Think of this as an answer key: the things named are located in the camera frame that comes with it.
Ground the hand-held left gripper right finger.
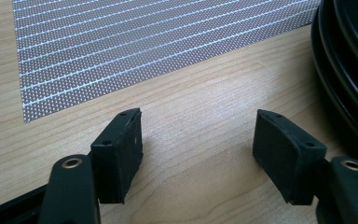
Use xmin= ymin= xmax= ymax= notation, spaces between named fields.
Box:
xmin=252 ymin=108 xmax=328 ymax=206

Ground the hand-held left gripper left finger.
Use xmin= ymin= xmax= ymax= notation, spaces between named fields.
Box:
xmin=89 ymin=107 xmax=145 ymax=205

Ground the grey striped woven placemat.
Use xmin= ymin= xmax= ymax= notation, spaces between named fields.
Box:
xmin=11 ymin=0 xmax=323 ymax=124

